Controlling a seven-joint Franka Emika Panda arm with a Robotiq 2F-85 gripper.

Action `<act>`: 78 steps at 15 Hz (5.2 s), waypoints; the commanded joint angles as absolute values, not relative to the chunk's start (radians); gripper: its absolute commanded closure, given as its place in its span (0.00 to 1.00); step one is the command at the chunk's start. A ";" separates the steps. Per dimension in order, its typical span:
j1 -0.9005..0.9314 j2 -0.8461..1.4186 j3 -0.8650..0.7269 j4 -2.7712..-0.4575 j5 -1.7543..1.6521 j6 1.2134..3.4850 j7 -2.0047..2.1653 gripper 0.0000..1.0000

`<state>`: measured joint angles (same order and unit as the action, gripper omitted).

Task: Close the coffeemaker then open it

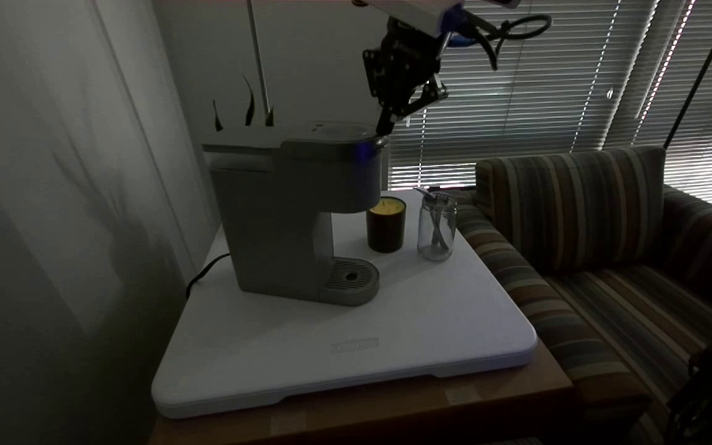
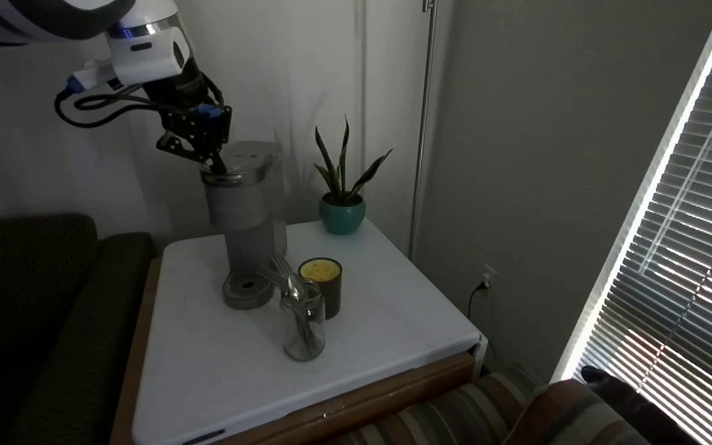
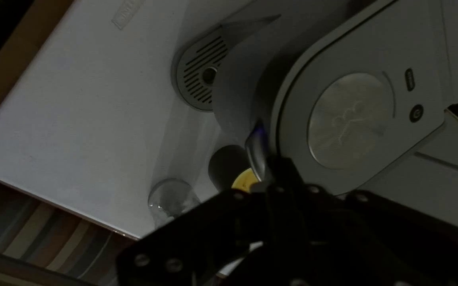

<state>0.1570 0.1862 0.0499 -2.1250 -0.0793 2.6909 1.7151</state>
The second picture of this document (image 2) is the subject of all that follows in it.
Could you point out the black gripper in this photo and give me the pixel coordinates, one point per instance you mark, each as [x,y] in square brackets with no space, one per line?
[197,111]

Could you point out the window blinds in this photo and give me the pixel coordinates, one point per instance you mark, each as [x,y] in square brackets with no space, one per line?
[686,288]

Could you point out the snake plant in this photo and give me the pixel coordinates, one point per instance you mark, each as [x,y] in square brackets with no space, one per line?
[341,175]

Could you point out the grey pod coffee maker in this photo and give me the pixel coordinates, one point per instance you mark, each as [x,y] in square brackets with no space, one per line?
[249,236]

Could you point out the striped fabric sofa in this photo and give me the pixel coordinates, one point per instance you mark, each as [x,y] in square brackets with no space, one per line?
[456,411]

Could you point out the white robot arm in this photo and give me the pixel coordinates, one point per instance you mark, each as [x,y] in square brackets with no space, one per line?
[141,49]

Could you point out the white wall conduit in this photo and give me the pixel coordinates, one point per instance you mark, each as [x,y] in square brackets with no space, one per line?
[418,164]

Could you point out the clear glass jar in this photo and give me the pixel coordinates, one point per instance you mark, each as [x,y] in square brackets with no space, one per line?
[302,329]

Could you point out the white wall outlet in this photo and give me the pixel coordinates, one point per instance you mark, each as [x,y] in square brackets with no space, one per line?
[486,275]

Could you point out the teal plant pot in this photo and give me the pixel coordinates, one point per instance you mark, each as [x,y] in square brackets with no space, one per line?
[341,219]

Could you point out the yellow candle in dark glass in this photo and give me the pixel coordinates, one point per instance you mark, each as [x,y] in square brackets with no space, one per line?
[330,295]

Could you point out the wooden side table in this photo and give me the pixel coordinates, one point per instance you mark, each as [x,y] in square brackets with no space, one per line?
[390,394]

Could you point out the dark fabric couch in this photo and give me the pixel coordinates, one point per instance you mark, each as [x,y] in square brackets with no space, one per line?
[36,329]

